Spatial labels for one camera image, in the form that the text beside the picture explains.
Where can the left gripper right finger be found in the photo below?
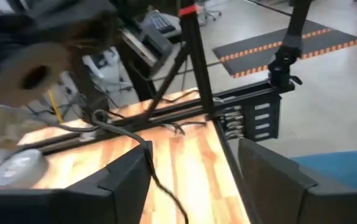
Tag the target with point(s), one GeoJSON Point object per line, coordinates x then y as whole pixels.
{"type": "Point", "coordinates": [290, 199]}

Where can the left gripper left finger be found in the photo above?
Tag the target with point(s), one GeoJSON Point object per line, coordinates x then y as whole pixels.
{"type": "Point", "coordinates": [72, 205]}

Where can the black keyboard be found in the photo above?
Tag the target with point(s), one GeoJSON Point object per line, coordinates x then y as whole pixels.
{"type": "Point", "coordinates": [161, 23]}

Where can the grey office chair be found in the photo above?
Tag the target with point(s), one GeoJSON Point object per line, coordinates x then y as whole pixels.
{"type": "Point", "coordinates": [211, 12]}

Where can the grey duct tape roll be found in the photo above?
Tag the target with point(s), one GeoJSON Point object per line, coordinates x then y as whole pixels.
{"type": "Point", "coordinates": [16, 169]}

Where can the black aluminium table frame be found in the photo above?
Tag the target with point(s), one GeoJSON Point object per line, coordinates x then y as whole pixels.
{"type": "Point", "coordinates": [200, 68]}

